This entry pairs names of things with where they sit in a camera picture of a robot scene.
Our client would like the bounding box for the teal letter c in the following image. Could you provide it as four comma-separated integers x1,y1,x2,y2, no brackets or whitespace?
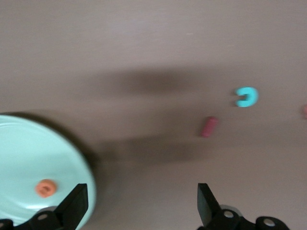
234,86,260,108

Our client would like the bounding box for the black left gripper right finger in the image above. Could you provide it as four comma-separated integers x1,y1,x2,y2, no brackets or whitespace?
197,183,255,230

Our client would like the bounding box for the orange letter e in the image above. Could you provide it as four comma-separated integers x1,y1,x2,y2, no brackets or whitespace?
35,179,57,198

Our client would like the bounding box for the dark red letter l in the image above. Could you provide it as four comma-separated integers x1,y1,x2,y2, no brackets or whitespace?
199,116,218,138

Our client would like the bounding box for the brown paper table cover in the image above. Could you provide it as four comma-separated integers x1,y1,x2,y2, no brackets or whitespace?
0,0,307,230

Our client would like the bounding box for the green plate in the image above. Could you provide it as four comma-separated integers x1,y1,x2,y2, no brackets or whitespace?
0,114,97,230

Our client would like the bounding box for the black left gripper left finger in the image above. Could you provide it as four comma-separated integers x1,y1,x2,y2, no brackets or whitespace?
28,183,89,230

